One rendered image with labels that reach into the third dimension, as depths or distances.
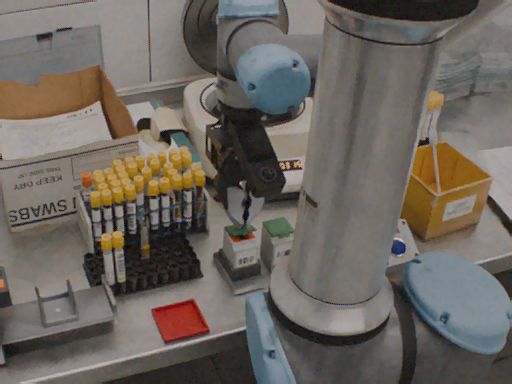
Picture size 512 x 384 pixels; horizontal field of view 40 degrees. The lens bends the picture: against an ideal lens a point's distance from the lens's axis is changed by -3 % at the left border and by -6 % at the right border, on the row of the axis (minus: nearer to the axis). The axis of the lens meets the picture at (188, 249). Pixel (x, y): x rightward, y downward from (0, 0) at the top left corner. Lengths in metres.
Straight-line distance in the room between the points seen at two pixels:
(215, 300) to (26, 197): 0.36
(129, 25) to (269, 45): 0.71
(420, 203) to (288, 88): 0.50
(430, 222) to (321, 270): 0.66
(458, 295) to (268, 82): 0.30
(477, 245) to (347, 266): 0.72
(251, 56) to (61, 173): 0.49
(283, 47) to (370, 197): 0.30
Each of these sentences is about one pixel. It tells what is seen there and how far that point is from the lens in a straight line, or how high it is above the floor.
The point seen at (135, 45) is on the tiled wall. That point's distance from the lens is 1.51.
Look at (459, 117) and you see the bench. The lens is 1.67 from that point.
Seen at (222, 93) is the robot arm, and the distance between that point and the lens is 0.95.
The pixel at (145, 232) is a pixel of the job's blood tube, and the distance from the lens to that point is 1.09.
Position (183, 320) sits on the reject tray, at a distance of 1.06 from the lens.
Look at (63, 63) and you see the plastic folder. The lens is 1.46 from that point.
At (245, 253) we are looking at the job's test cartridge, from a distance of 1.08.
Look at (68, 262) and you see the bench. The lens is 1.17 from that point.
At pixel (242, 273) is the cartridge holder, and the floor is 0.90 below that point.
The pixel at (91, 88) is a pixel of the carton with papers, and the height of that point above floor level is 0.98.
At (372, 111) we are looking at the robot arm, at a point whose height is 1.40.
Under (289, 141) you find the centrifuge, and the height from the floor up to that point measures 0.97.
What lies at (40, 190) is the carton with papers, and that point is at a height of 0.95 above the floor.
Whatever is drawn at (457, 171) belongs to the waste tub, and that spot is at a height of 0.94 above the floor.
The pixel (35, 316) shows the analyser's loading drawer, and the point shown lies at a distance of 1.03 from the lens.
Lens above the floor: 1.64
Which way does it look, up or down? 40 degrees down
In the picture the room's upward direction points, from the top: straight up
